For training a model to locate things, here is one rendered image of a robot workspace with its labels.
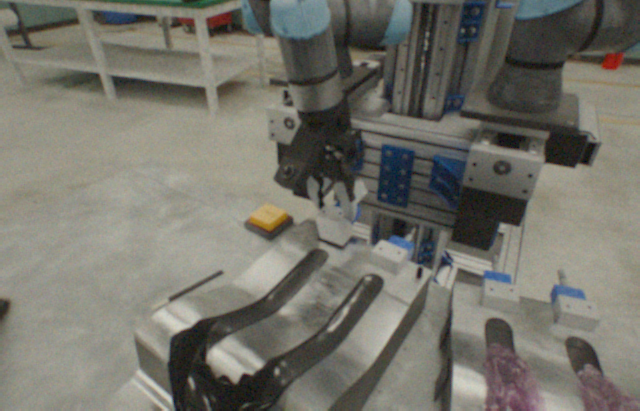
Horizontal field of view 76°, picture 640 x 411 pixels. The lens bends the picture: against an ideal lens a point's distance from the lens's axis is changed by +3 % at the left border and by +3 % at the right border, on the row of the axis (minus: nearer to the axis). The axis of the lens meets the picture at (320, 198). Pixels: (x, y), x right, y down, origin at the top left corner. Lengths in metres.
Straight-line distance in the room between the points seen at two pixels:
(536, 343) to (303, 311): 0.34
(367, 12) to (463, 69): 0.56
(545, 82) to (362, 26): 0.45
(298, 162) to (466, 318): 0.36
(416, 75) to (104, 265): 0.87
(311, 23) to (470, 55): 0.67
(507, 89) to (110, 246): 0.91
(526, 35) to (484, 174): 0.28
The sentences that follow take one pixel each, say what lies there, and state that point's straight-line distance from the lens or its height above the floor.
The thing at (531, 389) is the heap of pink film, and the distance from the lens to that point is 0.58.
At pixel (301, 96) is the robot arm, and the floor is 1.17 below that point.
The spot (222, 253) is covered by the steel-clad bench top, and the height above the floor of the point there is 0.80.
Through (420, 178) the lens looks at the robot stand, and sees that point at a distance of 1.08.
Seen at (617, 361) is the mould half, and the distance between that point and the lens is 0.74.
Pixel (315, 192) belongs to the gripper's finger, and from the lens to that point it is 0.70.
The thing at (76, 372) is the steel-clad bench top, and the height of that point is 0.80.
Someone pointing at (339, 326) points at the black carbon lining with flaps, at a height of 0.88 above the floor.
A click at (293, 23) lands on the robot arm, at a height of 1.26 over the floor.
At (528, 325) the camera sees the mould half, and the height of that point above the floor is 0.85.
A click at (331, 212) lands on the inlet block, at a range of 0.71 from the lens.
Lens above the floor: 1.36
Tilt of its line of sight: 34 degrees down
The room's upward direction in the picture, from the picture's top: straight up
